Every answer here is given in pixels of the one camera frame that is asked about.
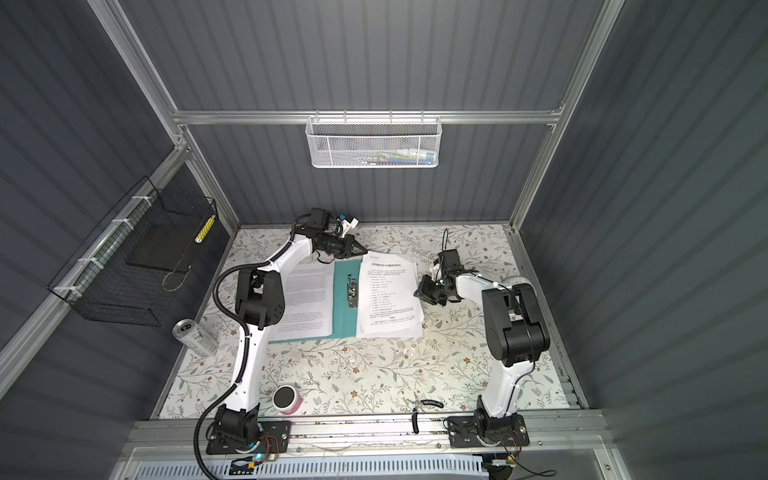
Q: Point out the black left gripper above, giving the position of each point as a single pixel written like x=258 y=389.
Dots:
x=348 y=243

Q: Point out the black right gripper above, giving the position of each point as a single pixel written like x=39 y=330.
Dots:
x=425 y=291

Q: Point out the white paper sheets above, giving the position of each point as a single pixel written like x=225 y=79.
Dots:
x=387 y=307

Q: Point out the teal plastic folder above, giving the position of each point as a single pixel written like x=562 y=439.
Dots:
x=344 y=318

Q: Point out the printed paper sheet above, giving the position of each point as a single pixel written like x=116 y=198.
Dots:
x=308 y=292

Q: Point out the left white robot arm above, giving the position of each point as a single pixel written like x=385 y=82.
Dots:
x=252 y=295

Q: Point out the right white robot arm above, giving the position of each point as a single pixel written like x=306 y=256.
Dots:
x=516 y=336

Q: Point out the metal folder clip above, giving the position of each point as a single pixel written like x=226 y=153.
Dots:
x=352 y=291

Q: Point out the pens in white basket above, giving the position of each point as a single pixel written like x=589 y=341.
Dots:
x=400 y=157

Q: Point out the yellow marker pen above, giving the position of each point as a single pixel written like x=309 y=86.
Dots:
x=205 y=229

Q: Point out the silver drink can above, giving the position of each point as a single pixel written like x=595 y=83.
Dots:
x=195 y=337

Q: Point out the black foam pad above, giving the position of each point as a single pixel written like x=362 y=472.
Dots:
x=166 y=248

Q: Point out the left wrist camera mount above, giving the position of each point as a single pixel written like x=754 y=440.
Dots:
x=344 y=225

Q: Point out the white wire mesh basket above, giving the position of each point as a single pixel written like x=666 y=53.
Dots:
x=334 y=145

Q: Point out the black wire basket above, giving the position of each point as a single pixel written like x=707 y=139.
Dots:
x=134 y=271

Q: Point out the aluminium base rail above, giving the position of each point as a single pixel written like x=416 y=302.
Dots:
x=378 y=434

